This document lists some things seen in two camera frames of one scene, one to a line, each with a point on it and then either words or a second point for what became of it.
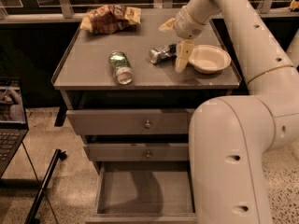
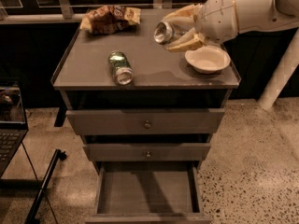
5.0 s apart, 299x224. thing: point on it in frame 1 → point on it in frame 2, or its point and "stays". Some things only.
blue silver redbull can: [163, 53] → [167, 33]
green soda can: [122, 69] stays
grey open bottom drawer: [144, 192] stays
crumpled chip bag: [111, 19] stays
